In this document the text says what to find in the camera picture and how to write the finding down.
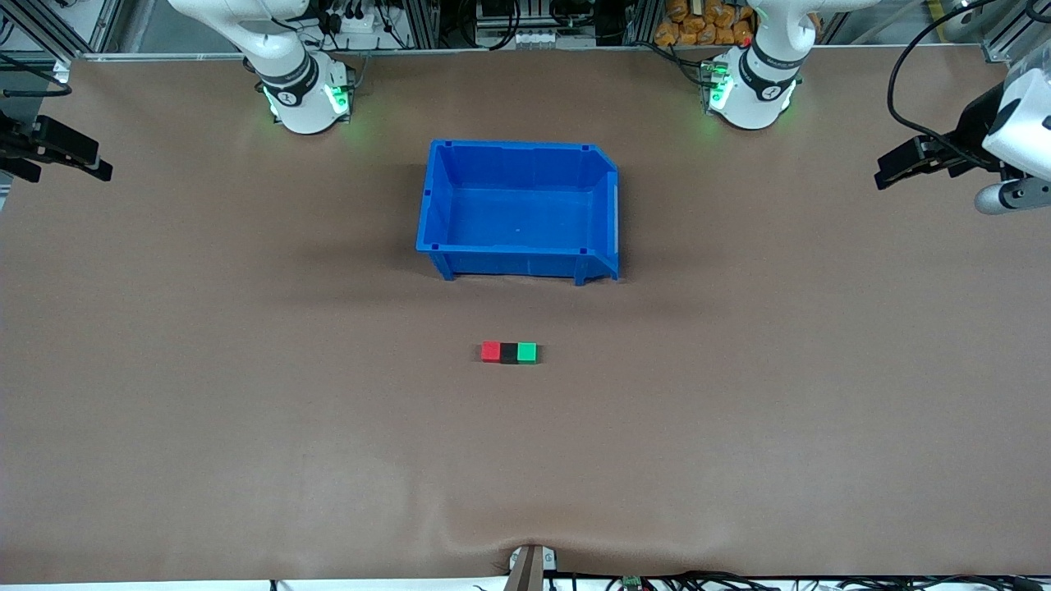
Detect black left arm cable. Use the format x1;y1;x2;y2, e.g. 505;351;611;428
887;0;1051;161

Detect blue plastic storage bin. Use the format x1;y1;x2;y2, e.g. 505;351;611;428
415;139;621;286

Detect table cover cloth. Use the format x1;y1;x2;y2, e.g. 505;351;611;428
0;45;1051;585

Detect orange snack bags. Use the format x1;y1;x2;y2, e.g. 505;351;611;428
654;0;755;47

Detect aluminium frame post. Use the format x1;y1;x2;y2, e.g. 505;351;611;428
406;0;440;48
628;0;662;46

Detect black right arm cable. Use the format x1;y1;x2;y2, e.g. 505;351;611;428
0;51;73;98

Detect white power strip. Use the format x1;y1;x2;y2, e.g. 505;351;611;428
316;7;387;35

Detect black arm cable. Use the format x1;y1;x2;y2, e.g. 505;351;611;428
887;0;1051;161
0;51;73;98

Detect aluminium frame profile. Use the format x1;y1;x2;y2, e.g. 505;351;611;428
0;0;124;62
981;0;1051;66

